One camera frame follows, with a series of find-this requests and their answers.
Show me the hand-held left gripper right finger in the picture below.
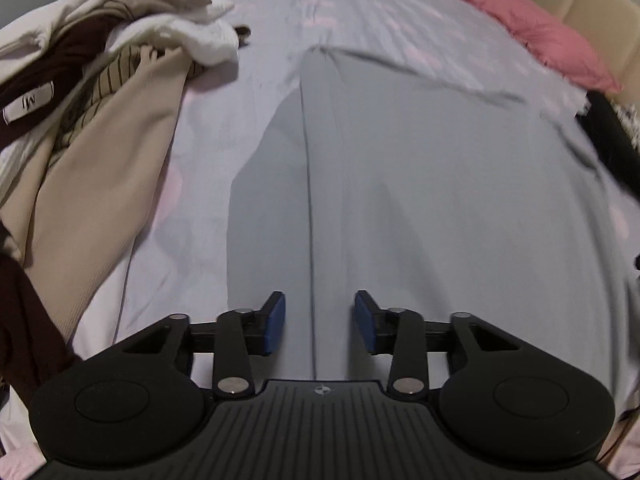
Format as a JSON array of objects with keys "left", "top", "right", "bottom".
[{"left": 354, "top": 290, "right": 526, "bottom": 402}]

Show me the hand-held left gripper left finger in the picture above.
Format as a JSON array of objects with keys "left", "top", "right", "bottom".
[{"left": 117, "top": 291, "right": 287, "bottom": 401}]

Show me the light grey garment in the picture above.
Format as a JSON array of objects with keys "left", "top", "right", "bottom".
[{"left": 227, "top": 45, "right": 636, "bottom": 386}]

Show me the pink fleece cloth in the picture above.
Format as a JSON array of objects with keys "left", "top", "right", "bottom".
[{"left": 0, "top": 437, "right": 47, "bottom": 480}]

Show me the striped beige garment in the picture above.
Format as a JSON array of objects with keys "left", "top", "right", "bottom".
[{"left": 50, "top": 42, "right": 166, "bottom": 153}]

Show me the black folded garment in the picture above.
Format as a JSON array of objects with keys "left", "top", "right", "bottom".
[{"left": 575, "top": 91, "right": 640, "bottom": 201}]

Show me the black and white printed cloth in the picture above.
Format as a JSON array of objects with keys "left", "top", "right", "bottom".
[{"left": 612, "top": 102, "right": 640, "bottom": 148}]

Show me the taupe garment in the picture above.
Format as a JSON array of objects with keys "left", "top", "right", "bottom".
[{"left": 120, "top": 0, "right": 213, "bottom": 18}]

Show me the pink pillow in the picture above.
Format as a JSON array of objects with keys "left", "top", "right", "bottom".
[{"left": 457, "top": 0, "right": 623, "bottom": 93}]

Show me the cream garment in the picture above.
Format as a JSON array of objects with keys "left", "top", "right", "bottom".
[{"left": 0, "top": 0, "right": 168, "bottom": 61}]

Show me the beige padded headboard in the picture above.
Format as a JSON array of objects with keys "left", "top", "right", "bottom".
[{"left": 515, "top": 0, "right": 640, "bottom": 106}]

